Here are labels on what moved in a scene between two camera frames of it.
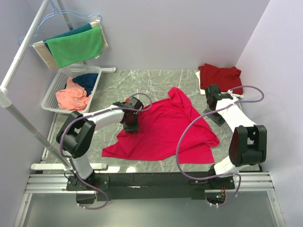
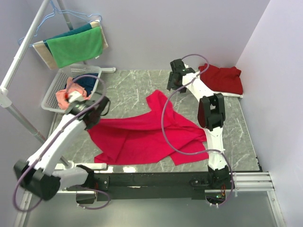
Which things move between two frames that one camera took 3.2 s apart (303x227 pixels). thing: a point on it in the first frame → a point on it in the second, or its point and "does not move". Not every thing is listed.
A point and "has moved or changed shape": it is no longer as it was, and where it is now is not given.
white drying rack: (6, 91) does not move
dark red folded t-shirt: (226, 78) does not move
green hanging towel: (71, 49) does not move
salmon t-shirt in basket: (73, 97) does not move
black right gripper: (218, 120) → (170, 85)
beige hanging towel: (48, 57) does not move
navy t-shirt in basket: (87, 80) does not move
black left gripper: (135, 127) → (88, 127)
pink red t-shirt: (160, 126) has moved or changed shape
